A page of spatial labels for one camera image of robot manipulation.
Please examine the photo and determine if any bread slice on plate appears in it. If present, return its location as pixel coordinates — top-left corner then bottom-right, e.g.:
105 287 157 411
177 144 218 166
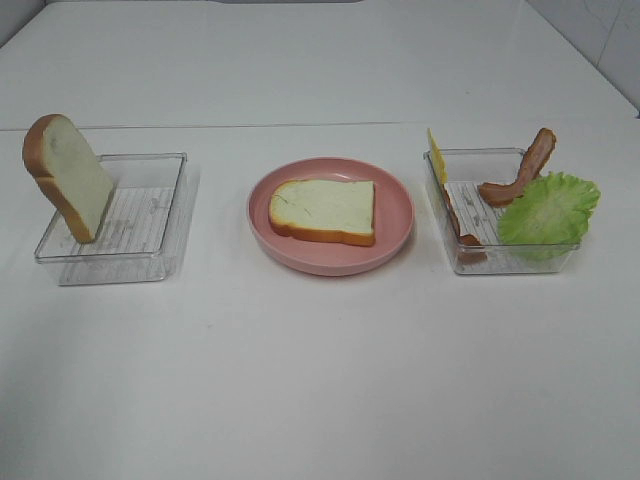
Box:
268 179 375 247

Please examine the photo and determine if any clear right plastic tray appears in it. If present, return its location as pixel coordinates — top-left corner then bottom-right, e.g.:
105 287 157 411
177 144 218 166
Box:
423 148 580 275

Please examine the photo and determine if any upright bread slice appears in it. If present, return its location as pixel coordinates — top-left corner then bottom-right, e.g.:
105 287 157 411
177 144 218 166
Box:
22 114 115 244

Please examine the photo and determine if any yellow cheese slice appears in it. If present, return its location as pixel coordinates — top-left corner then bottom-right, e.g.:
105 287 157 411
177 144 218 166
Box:
427 128 447 185

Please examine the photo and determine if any pink round plate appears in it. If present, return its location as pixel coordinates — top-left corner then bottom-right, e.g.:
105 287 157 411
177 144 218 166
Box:
247 157 415 276

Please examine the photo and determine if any clear plastic tray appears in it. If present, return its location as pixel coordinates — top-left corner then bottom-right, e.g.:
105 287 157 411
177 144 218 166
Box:
423 148 580 275
34 153 197 286

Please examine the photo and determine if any bacon strip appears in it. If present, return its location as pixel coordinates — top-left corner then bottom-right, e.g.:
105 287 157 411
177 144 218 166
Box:
442 186 487 265
477 128 556 207

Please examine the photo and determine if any clear left plastic tray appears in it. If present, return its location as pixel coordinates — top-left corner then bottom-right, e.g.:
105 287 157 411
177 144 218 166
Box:
34 153 197 286

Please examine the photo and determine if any green lettuce leaf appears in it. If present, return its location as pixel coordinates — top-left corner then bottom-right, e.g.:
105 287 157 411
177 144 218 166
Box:
497 172 600 261

